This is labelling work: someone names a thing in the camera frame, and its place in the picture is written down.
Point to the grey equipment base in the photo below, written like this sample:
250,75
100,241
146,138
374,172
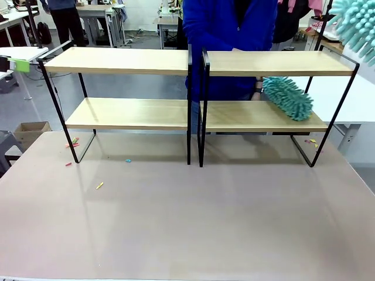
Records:
8,85

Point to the black backpack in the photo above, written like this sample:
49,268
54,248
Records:
44,32

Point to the large white table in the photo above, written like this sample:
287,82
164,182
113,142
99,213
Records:
357,96

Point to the person in black clothes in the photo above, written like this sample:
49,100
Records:
66,20

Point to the black stand pole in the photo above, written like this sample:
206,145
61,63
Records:
32,23

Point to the wood-topped table grey frame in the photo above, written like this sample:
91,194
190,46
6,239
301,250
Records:
93,10

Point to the black wrist watch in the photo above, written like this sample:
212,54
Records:
259,90

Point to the small wooden table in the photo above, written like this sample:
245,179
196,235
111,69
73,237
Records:
310,35

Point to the small white desk grey frame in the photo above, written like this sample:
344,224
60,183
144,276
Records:
165,22

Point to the person's left forearm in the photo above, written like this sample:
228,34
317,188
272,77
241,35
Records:
256,97

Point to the wooden two-tier shelf black frame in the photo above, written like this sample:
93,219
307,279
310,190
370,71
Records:
278,63
117,60

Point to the green paper scrap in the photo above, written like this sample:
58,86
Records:
75,139

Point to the white plastic bag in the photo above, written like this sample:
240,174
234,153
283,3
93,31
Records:
329,33

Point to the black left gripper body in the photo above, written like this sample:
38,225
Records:
3,64

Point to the thin black pole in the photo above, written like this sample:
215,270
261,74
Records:
323,26

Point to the person's left hand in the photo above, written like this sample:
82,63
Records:
258,82

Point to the grey chair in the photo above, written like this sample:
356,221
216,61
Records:
6,143

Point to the white table with grey legs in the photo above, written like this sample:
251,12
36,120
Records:
26,52

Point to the person's right hand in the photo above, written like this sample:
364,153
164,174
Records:
238,49

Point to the black hanging jacket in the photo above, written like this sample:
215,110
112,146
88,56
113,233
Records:
290,26

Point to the pink hanging garment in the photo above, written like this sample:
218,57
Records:
291,6

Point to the person in blue jacket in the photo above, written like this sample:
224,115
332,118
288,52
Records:
228,23

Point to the cardboard box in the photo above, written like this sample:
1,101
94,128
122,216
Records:
29,136

